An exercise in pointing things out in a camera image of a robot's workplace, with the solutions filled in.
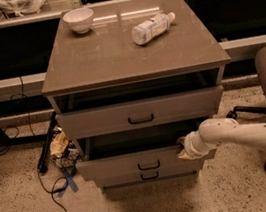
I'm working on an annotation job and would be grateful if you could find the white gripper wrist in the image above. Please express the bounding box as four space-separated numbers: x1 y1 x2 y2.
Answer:
178 131 217 160

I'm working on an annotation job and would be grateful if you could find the grey drawer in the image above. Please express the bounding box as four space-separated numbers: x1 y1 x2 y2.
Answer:
56 85 223 140
95 161 204 188
77 118 203 181

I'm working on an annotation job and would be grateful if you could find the grey top drawer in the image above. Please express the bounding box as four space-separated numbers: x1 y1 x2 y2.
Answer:
56 85 223 140

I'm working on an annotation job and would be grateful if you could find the grey drawer cabinet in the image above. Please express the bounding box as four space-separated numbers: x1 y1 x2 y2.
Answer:
28 0 250 202

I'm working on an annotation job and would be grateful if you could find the grey bottom drawer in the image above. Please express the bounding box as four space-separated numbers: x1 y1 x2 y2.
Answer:
95 161 204 188

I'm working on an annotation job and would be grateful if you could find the blue tape cross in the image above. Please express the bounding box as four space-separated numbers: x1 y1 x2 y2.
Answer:
57 166 79 198

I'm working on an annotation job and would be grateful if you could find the snack bags pile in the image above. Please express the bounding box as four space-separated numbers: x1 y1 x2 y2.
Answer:
49 126 80 168

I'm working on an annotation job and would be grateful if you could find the white plastic bottle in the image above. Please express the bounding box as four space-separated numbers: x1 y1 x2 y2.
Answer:
131 12 176 46

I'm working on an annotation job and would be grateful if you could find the black power strip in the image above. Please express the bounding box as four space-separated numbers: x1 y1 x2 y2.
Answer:
37 112 57 174

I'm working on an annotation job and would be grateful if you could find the white ceramic bowl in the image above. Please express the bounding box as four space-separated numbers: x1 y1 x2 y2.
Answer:
63 7 94 34

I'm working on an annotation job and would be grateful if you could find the white plastic bag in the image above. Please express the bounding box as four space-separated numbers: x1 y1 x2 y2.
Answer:
0 0 46 17

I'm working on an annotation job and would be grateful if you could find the black floor cable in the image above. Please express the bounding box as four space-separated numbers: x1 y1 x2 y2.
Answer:
35 163 76 212

